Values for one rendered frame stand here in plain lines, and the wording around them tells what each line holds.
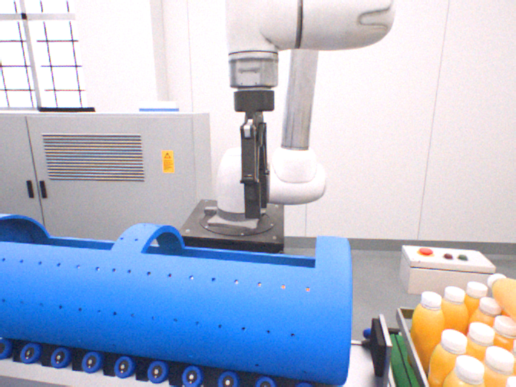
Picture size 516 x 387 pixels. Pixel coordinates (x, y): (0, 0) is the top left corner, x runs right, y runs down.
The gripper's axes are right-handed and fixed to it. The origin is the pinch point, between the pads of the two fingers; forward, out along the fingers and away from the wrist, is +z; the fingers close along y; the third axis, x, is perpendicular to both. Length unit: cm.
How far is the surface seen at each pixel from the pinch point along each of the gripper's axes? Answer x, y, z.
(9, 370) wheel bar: -55, 10, 39
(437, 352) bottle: 34.5, 2.9, 28.0
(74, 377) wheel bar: -39, 10, 38
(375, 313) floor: 53, -171, 131
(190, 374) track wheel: -12.3, 9.1, 34.6
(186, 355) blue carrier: -11.5, 11.8, 28.0
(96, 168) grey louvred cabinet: -133, -130, 18
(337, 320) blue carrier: 15.8, 11.8, 17.4
